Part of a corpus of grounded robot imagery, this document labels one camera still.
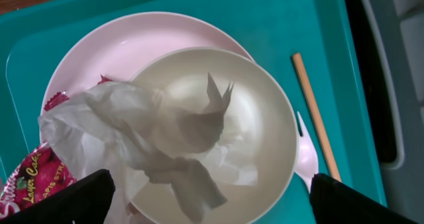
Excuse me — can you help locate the white plastic fork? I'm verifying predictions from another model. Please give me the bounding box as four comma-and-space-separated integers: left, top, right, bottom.
294, 111, 319, 193

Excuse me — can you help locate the pink plate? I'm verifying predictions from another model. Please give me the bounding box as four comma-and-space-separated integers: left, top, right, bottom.
41, 11, 252, 113

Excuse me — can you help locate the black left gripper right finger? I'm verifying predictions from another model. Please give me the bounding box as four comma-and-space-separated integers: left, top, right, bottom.
309, 173, 415, 224

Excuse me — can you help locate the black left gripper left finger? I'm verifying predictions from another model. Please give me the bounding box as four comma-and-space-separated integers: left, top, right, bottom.
1, 169, 115, 224

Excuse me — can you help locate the red snack wrapper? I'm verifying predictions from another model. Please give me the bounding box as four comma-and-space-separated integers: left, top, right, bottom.
0, 74, 115, 220

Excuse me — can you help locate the cream bowl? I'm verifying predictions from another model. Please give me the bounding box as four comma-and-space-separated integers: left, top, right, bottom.
132, 48, 298, 223

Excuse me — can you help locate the wooden chopstick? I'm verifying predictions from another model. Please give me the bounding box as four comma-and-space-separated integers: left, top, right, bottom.
291, 52, 342, 182

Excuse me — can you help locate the white tissue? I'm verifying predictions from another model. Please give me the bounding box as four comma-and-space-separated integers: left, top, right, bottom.
38, 77, 258, 223

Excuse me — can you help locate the grey dish rack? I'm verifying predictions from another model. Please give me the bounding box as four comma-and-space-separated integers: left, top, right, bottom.
345, 0, 423, 223

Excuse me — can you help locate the teal plastic tray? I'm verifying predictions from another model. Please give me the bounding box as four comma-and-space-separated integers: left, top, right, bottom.
1, 0, 386, 204

